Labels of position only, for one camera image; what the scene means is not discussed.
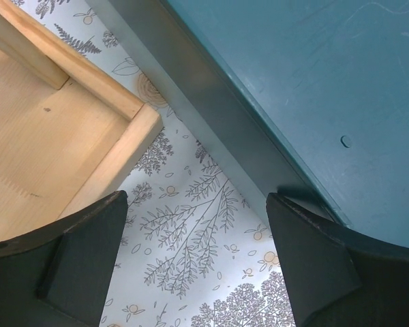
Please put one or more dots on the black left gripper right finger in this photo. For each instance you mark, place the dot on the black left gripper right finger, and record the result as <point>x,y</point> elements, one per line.
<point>335,276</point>

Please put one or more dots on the teal box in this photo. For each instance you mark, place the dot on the teal box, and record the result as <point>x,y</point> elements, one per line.
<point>307,99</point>

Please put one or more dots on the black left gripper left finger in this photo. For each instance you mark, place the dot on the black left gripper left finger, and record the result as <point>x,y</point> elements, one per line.
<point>59,274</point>

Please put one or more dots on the wooden rack base tray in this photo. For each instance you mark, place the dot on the wooden rack base tray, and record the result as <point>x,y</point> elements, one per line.
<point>69,133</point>

